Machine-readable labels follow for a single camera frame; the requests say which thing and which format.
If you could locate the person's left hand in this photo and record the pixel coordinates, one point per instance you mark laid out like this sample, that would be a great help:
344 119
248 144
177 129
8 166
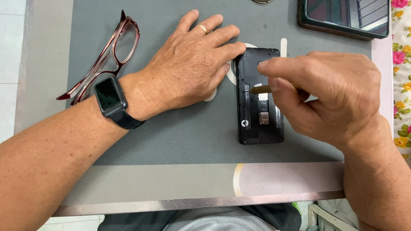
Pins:
179 73

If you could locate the black smartwatch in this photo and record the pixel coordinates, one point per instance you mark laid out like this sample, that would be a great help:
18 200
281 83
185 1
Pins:
109 96

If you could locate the person's grey shirt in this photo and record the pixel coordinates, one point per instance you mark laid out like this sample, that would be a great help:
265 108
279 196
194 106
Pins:
218 221

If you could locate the red-brown framed eyeglasses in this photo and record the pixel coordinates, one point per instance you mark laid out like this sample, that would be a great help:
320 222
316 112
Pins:
123 38

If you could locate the floral patterned cloth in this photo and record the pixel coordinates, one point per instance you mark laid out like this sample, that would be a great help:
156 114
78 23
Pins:
401 96

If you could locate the gold metal hand tool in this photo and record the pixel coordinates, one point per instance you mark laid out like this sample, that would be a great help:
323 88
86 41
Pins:
260 89

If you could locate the white curved plastic piece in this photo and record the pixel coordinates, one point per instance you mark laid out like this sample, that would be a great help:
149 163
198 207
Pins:
231 75

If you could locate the black smartphone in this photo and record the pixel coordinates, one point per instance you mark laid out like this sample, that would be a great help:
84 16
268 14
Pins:
253 128

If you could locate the person's right hand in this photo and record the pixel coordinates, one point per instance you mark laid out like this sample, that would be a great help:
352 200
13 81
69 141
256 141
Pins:
337 93

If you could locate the round metal object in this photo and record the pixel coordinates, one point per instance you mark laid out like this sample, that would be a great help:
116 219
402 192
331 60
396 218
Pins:
262 1

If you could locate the white plastic stick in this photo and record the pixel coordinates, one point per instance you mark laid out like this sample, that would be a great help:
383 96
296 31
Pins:
283 48

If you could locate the grey work mat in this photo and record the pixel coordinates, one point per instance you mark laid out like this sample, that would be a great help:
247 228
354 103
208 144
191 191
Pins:
192 138

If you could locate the white cloth bundle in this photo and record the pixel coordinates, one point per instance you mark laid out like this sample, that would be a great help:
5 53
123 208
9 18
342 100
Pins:
340 210

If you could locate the tablet in dark green case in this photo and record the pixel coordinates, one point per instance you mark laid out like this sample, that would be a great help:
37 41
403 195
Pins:
346 16

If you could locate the white furniture frame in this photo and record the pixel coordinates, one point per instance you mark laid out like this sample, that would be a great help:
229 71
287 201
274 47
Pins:
324 219

